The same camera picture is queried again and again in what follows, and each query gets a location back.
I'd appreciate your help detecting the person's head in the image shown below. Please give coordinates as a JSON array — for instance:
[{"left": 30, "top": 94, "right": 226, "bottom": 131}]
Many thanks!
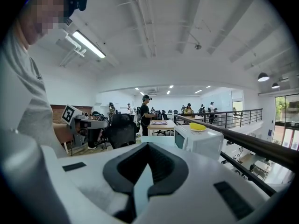
[{"left": 16, "top": 0, "right": 78, "bottom": 46}]

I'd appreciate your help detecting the person's left forearm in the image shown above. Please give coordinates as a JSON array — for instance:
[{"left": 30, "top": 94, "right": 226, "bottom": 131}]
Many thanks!
[{"left": 52, "top": 122, "right": 75, "bottom": 144}]

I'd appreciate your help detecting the long ceiling tube light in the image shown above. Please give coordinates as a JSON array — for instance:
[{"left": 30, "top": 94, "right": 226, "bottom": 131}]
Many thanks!
[{"left": 71, "top": 30, "right": 107, "bottom": 59}]

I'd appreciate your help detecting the large glass window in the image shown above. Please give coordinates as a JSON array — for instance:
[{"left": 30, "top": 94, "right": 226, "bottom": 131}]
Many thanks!
[{"left": 272, "top": 94, "right": 299, "bottom": 150}]

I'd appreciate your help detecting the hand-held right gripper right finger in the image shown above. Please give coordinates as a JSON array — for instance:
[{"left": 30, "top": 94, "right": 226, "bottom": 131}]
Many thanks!
[{"left": 140, "top": 141, "right": 271, "bottom": 224}]

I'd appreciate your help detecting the black office chair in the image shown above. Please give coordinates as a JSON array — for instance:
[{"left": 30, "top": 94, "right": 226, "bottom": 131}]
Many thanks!
[{"left": 106, "top": 113, "right": 138, "bottom": 150}]

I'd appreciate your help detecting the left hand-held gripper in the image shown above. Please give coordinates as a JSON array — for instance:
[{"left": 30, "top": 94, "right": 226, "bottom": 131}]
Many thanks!
[{"left": 61, "top": 104, "right": 110, "bottom": 149}]

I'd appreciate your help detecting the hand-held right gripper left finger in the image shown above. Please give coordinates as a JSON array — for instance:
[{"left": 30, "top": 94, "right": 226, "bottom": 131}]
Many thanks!
[{"left": 58, "top": 141, "right": 150, "bottom": 224}]

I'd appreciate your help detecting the curved black balcony railing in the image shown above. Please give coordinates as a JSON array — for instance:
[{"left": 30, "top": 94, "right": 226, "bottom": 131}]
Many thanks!
[{"left": 177, "top": 108, "right": 263, "bottom": 129}]

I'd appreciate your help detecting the white microwave oven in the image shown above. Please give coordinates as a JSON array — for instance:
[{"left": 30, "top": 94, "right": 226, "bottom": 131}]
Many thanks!
[{"left": 174, "top": 124, "right": 225, "bottom": 161}]

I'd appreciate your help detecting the light wooden table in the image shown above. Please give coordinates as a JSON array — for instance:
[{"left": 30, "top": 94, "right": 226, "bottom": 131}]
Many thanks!
[{"left": 147, "top": 119, "right": 176, "bottom": 136}]

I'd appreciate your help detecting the light blue table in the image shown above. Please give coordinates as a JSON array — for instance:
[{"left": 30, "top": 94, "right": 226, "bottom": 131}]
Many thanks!
[{"left": 0, "top": 31, "right": 68, "bottom": 158}]

